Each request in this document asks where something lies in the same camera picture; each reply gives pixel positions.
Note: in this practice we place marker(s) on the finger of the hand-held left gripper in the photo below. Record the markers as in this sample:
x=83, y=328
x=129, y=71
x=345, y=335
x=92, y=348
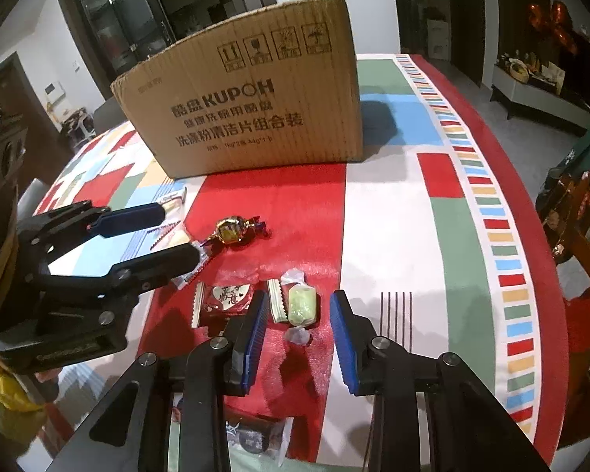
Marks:
x=128, y=219
x=167, y=263

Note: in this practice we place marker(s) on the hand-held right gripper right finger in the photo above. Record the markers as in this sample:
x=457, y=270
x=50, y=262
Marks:
x=344, y=349

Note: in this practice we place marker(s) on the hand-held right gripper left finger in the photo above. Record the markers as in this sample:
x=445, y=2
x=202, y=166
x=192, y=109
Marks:
x=253, y=344

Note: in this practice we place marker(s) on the clear wrapper packet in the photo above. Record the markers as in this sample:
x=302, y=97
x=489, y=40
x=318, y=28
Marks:
x=173, y=200

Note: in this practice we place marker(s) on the green candy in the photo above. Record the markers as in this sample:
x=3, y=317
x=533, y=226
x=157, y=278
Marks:
x=302, y=305

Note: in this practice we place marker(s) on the brown cardboard box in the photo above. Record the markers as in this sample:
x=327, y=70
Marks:
x=255, y=108

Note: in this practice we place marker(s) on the small white packet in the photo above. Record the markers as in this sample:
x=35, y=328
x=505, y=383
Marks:
x=189, y=280

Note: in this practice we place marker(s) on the white zigzag-edged packet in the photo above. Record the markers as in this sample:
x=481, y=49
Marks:
x=169, y=231

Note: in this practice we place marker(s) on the cream striped packet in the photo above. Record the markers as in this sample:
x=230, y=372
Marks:
x=277, y=300

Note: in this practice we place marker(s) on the red snack packet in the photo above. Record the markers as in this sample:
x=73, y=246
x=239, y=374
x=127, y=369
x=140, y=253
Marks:
x=223, y=300

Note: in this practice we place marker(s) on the gold wrapped candy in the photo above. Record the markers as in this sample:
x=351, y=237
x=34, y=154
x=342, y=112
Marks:
x=233, y=228

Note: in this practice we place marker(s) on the dark snack packet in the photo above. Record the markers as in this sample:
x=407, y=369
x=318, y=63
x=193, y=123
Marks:
x=255, y=437

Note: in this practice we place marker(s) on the grey chair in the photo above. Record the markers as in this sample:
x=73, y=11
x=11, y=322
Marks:
x=110, y=114
x=32, y=196

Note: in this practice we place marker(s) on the white stool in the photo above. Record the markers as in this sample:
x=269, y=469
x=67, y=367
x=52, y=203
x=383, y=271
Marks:
x=76, y=125

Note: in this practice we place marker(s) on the dark wooden door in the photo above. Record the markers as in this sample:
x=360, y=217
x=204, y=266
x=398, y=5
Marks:
x=10, y=93

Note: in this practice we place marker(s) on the dark-framed sliding glass door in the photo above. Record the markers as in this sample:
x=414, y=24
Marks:
x=113, y=14

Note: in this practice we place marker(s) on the red bag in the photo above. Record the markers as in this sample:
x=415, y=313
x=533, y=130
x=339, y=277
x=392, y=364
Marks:
x=587, y=324

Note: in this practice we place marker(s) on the brown wooden chair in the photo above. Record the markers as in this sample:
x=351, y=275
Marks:
x=575, y=216

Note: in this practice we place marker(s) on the white low cabinet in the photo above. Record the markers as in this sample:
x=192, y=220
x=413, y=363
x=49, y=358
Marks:
x=536, y=96

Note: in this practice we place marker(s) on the woven basket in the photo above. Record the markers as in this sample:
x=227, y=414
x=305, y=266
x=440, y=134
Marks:
x=518, y=70

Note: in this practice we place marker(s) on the red foil balloons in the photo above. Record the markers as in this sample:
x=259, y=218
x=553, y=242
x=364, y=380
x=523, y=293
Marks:
x=553, y=22

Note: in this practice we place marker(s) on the white wall intercom panel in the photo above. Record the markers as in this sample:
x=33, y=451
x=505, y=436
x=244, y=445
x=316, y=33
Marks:
x=54, y=91

